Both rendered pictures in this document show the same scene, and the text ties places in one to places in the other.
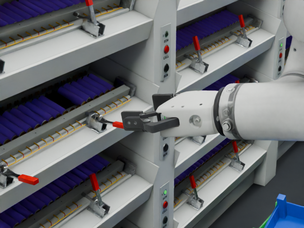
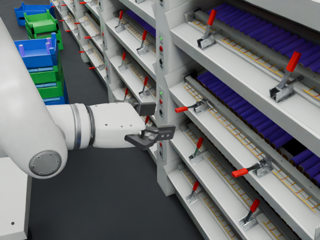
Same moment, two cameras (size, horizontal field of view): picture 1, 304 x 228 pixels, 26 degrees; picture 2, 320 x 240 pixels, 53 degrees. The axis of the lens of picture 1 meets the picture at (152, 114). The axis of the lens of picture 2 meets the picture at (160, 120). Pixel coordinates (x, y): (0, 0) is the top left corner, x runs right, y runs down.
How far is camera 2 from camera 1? 1.37 m
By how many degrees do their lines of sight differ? 101
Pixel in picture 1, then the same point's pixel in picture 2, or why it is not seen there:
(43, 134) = (236, 125)
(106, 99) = (295, 177)
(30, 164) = (214, 123)
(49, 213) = (237, 180)
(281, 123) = not seen: hidden behind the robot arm
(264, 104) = not seen: hidden behind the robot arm
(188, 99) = (114, 109)
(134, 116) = (144, 105)
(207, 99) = (96, 109)
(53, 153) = (225, 136)
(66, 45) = (249, 78)
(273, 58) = not seen: outside the picture
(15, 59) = (221, 54)
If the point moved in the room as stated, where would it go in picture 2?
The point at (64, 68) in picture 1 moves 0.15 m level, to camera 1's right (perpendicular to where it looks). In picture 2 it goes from (237, 89) to (206, 123)
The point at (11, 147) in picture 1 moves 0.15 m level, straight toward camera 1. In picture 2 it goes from (219, 107) to (166, 97)
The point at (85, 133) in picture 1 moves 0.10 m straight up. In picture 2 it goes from (251, 160) to (259, 125)
